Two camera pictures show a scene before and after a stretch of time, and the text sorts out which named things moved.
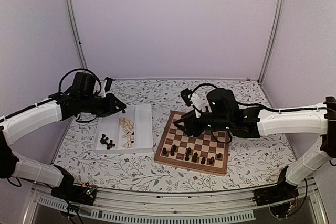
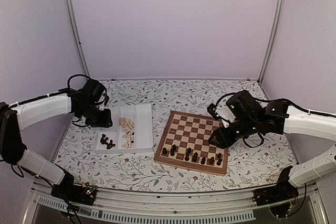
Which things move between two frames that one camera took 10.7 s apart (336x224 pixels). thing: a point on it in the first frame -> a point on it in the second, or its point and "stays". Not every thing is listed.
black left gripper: (111, 105) -> (104, 122)
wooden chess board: (176, 147) stays
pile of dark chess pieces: (103, 139) stays
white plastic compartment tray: (129, 131) stays
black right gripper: (189, 119) -> (224, 140)
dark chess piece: (194, 157) stays
